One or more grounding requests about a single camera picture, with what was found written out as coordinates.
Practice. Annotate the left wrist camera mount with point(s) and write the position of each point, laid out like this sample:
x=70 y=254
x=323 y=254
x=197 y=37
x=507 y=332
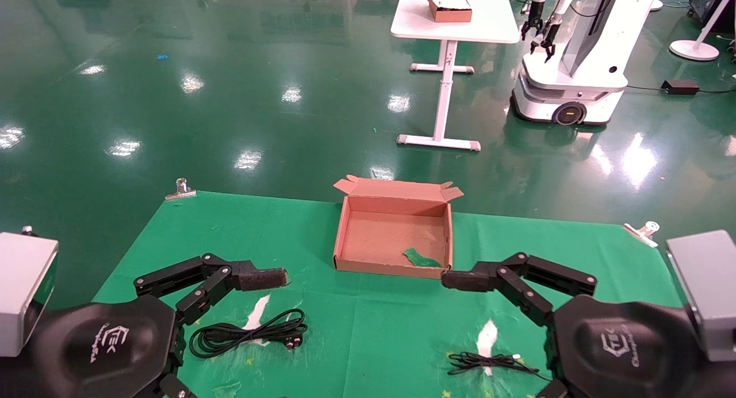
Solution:
x=23 y=283

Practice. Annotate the silver binder clip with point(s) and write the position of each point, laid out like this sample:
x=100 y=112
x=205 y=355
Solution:
x=181 y=191
x=643 y=232

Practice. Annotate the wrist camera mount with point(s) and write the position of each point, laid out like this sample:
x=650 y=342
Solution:
x=704 y=289
x=23 y=283

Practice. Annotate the white packing material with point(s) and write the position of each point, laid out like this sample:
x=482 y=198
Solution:
x=451 y=1

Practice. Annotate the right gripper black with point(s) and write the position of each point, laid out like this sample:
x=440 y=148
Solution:
x=627 y=352

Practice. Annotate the black gripper of white robot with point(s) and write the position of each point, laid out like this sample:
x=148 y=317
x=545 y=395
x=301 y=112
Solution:
x=549 y=38
x=532 y=21

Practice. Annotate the black cabinet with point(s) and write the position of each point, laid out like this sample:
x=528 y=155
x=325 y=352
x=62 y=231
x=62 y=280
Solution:
x=710 y=1

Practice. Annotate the green table cloth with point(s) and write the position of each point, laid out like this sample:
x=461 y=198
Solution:
x=368 y=329

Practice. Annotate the small brown cardboard box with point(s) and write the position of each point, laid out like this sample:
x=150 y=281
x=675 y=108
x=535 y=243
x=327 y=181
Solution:
x=454 y=14

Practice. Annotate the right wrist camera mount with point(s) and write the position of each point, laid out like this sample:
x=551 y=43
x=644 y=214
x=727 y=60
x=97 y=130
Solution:
x=704 y=289

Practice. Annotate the white wheeled robot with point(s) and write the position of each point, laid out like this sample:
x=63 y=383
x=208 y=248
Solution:
x=581 y=70

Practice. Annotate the white standing desk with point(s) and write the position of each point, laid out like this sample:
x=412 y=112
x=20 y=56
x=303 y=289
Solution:
x=454 y=24

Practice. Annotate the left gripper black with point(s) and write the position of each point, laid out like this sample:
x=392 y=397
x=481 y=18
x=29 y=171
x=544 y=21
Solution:
x=98 y=346

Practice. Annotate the open brown cardboard box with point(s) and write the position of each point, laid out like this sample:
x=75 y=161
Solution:
x=391 y=237

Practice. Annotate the white round-base stand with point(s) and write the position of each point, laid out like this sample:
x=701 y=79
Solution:
x=693 y=49

